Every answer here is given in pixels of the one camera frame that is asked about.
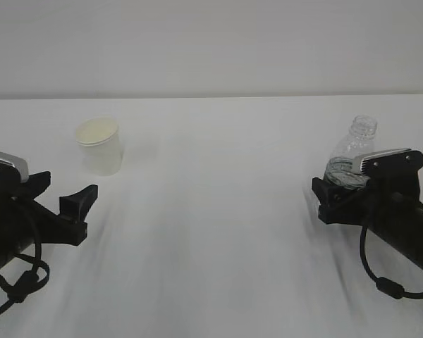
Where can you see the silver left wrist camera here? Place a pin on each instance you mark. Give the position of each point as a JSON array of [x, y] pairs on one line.
[[17, 163]]

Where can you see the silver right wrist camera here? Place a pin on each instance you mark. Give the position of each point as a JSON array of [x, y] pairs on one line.
[[388, 163]]

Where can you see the white paper cup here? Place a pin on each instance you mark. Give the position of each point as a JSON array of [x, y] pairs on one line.
[[98, 139]]

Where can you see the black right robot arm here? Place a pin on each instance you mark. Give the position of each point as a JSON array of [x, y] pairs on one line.
[[409, 244]]

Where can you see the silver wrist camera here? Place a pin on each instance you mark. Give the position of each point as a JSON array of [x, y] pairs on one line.
[[17, 163], [388, 163]]

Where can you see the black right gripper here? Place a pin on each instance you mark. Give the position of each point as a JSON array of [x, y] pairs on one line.
[[382, 205]]

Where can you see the clear plastic water bottle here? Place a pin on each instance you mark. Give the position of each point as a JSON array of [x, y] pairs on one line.
[[358, 141]]

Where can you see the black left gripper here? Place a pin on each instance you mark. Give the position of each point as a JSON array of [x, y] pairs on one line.
[[22, 221]]

